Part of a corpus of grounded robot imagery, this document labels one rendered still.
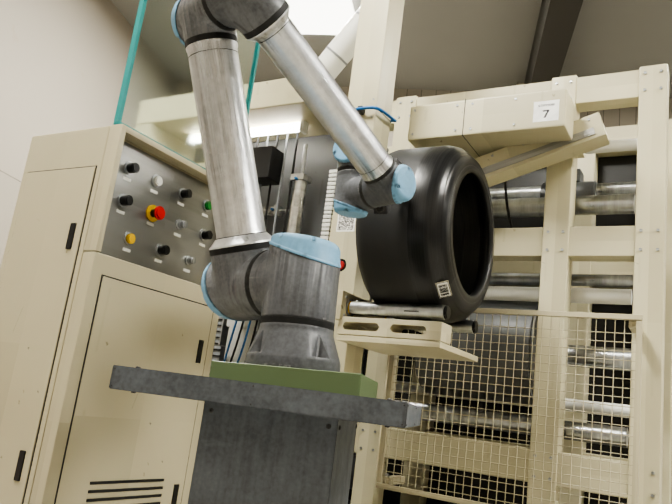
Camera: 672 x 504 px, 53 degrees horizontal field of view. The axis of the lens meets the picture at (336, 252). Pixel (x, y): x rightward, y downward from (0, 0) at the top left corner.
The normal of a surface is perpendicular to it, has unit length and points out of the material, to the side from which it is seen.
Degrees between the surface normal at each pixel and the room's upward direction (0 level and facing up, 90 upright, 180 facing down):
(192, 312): 90
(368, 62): 90
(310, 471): 90
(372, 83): 90
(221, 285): 111
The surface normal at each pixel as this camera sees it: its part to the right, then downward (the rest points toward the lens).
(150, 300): 0.87, 0.00
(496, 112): -0.48, -0.26
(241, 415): -0.17, -0.24
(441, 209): 0.23, -0.20
